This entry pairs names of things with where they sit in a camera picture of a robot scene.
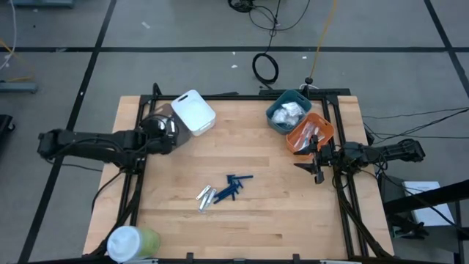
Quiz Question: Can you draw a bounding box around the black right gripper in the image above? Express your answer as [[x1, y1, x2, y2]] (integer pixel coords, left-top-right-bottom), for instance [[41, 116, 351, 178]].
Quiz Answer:
[[292, 134, 344, 185]]

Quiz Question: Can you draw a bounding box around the blue screws pile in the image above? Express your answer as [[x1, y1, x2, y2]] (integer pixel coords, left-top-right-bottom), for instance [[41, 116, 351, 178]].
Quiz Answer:
[[218, 183, 243, 196]]

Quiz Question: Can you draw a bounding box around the grey plastic bin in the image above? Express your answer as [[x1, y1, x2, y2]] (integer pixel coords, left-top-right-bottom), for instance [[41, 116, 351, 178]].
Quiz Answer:
[[148, 103, 192, 148]]

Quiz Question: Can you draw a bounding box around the orange plastic bin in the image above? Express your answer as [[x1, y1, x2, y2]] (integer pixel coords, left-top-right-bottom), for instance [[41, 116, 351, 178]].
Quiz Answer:
[[285, 111, 336, 154]]

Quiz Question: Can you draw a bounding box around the white plastic bin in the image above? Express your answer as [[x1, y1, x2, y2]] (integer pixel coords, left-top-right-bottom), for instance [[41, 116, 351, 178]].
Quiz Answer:
[[170, 89, 217, 137]]

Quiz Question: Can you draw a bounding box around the teal plastic bin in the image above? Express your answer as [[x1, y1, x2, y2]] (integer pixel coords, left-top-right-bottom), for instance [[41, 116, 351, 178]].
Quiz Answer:
[[265, 89, 313, 136]]

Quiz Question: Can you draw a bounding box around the green disinfecting wipes canister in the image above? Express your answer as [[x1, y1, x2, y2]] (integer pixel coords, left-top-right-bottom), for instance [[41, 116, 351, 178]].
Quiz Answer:
[[106, 224, 161, 263]]

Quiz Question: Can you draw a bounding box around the black beam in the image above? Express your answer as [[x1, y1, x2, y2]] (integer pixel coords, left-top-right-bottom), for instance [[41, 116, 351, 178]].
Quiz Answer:
[[383, 179, 469, 217]]

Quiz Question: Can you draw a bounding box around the white box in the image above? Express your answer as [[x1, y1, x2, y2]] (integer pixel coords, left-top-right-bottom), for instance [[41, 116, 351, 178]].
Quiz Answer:
[[402, 180, 455, 227]]

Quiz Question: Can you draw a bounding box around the grey metal foot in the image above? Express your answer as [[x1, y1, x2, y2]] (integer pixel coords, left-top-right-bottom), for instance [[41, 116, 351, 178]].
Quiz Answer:
[[0, 81, 40, 94], [10, 0, 75, 9]]

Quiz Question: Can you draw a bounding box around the grey equipment cart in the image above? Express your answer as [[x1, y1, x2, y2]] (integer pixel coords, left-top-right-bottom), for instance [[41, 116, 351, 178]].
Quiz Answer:
[[379, 172, 465, 264]]

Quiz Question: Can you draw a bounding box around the black caster base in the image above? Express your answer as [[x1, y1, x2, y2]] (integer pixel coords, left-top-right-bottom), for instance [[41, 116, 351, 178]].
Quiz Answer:
[[0, 114, 16, 144]]

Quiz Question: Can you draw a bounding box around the black metal table frame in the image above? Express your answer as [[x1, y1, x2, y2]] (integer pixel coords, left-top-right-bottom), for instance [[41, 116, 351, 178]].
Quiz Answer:
[[86, 82, 395, 264]]

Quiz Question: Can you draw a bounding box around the black coiled floor cable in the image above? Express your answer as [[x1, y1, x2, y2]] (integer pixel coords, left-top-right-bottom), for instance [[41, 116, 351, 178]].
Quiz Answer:
[[251, 21, 281, 91]]

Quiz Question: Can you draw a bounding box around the black cable bundle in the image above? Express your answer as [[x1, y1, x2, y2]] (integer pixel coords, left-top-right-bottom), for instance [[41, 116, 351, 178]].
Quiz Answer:
[[227, 0, 257, 14]]

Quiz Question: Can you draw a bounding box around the thin yellow floor cable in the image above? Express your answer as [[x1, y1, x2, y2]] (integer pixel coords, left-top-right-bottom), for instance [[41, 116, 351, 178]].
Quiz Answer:
[[0, 38, 37, 84]]

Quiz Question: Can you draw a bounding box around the white floor cable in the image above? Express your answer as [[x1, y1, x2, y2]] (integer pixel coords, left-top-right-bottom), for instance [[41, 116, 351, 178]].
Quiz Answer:
[[0, 0, 18, 70]]

